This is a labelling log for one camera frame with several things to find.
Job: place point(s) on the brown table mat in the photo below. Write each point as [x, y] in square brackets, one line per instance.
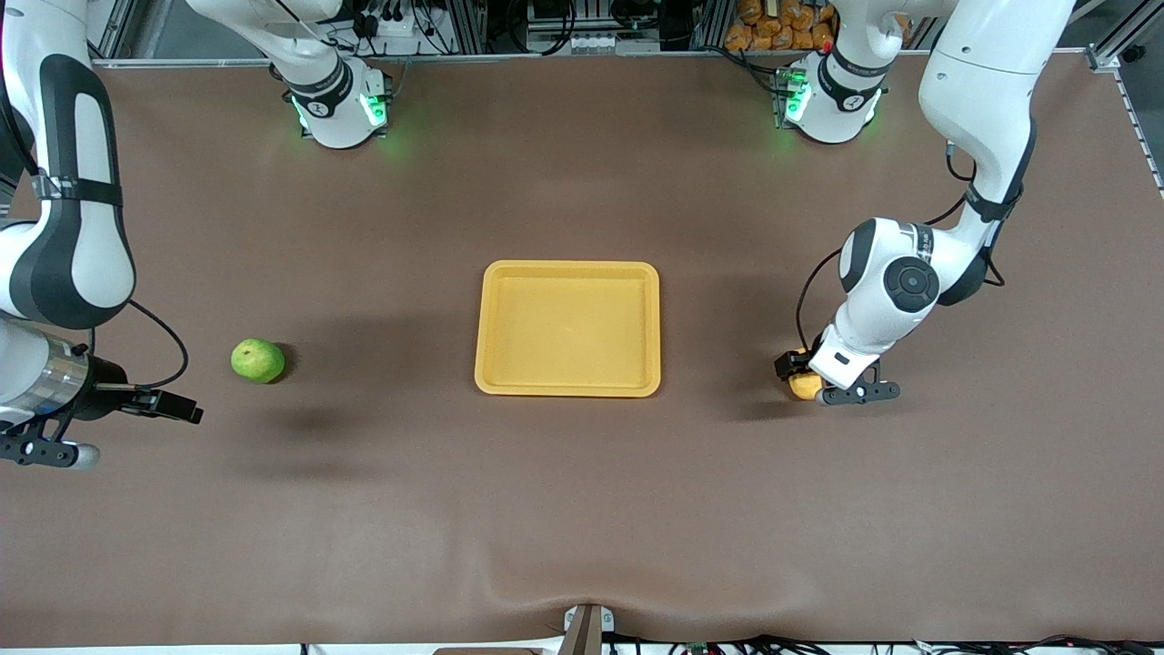
[582, 500]

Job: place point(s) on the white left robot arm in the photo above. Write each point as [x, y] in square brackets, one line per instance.
[982, 82]

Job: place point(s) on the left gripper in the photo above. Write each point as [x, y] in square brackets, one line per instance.
[787, 363]

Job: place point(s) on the large white power strip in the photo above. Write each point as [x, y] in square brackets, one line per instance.
[391, 25]

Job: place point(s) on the yellow potato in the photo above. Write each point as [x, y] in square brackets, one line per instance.
[805, 387]

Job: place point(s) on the silver table edge rail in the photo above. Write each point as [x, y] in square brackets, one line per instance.
[509, 57]

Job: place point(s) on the perforated metal side rail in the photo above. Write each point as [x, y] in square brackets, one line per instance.
[1141, 132]

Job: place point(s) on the pile of orange items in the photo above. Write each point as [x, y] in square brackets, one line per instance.
[773, 27]

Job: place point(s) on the small white power strip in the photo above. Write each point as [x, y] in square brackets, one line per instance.
[598, 43]

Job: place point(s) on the aluminium frame post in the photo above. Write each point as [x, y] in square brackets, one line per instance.
[468, 25]
[711, 23]

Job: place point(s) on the yellow plastic tray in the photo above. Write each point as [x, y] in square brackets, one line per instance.
[564, 327]

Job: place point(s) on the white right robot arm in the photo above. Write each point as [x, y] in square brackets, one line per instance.
[82, 273]

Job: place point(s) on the aluminium corner frame beam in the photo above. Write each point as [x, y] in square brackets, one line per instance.
[114, 27]
[1114, 50]

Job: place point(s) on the green apple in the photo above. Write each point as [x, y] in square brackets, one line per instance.
[257, 361]

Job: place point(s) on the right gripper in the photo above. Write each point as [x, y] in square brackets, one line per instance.
[103, 379]

